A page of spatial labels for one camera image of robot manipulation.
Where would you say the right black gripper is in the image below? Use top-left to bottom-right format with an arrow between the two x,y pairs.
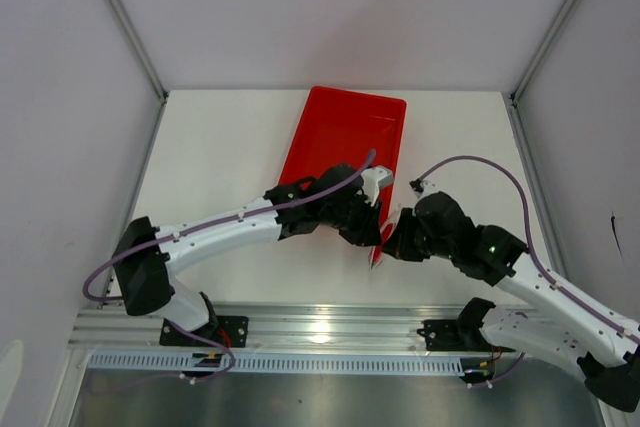
381,209 -> 456,264

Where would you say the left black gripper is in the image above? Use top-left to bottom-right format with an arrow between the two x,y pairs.
321,191 -> 383,249

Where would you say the clear zip top bag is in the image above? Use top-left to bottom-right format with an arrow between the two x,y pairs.
368,204 -> 402,270

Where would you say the red chili pepper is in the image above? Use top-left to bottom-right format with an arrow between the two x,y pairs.
368,219 -> 395,270

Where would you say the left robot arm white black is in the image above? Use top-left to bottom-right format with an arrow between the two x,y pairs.
113,164 -> 394,347

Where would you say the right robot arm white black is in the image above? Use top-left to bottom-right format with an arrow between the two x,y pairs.
382,192 -> 639,413

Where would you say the red plastic tray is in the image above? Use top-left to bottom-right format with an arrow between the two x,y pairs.
277,85 -> 408,228

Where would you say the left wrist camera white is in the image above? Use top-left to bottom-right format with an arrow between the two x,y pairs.
361,166 -> 394,206

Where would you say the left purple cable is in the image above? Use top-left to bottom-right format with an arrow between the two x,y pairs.
82,148 -> 377,387

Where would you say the purple cable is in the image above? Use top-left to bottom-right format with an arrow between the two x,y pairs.
412,155 -> 640,341
82,148 -> 377,387

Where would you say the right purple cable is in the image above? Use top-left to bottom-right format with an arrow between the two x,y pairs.
412,155 -> 640,341

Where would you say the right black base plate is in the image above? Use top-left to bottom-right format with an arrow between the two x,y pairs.
416,297 -> 496,353

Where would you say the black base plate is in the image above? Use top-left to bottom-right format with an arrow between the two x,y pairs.
416,297 -> 496,353
159,315 -> 249,348

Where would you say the aluminium mounting rail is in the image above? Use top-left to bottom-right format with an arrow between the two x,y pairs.
68,303 -> 462,355

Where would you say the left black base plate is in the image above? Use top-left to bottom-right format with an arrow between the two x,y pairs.
159,315 -> 249,348

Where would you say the slotted cable duct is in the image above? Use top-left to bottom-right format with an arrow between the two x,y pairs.
87,350 -> 493,377

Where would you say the right aluminium frame post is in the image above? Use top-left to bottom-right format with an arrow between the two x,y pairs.
509,0 -> 582,107

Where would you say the aluminium frame post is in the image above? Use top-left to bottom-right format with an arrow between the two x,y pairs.
509,0 -> 582,107
104,0 -> 168,105

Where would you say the left aluminium frame post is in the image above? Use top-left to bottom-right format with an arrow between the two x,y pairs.
104,0 -> 168,105

